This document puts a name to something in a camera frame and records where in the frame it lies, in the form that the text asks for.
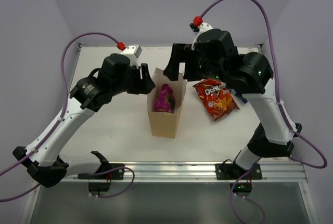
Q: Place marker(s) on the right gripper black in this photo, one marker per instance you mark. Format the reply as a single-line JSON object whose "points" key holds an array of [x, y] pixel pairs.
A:
{"points": [[188, 61]]}

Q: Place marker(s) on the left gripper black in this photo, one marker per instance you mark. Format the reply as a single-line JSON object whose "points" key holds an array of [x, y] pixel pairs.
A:
{"points": [[138, 79]]}

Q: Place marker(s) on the brown paper bag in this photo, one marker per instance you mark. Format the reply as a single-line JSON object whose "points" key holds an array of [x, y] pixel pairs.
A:
{"points": [[166, 124]]}

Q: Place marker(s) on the purple snack bag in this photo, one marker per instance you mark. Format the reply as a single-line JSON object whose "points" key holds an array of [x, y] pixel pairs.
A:
{"points": [[165, 101]]}

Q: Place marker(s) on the red Doritos chip bag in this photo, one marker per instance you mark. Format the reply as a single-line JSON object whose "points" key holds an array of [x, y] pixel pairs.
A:
{"points": [[216, 98]]}

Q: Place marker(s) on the blue snack bag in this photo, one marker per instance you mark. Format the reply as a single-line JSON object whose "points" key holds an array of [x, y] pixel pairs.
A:
{"points": [[238, 95]]}

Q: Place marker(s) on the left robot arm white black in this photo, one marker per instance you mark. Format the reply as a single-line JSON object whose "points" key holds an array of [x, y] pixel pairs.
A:
{"points": [[42, 157]]}

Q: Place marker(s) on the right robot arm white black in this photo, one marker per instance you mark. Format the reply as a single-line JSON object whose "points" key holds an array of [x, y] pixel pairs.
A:
{"points": [[254, 78]]}

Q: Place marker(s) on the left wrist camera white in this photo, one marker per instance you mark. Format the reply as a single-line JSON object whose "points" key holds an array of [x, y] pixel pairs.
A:
{"points": [[129, 55]]}

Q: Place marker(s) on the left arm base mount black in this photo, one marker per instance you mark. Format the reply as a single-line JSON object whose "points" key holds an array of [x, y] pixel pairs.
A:
{"points": [[104, 174]]}

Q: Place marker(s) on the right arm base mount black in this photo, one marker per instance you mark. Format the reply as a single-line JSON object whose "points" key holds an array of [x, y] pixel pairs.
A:
{"points": [[228, 171]]}

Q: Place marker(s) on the aluminium front rail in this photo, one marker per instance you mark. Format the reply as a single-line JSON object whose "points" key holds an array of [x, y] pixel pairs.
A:
{"points": [[271, 171]]}

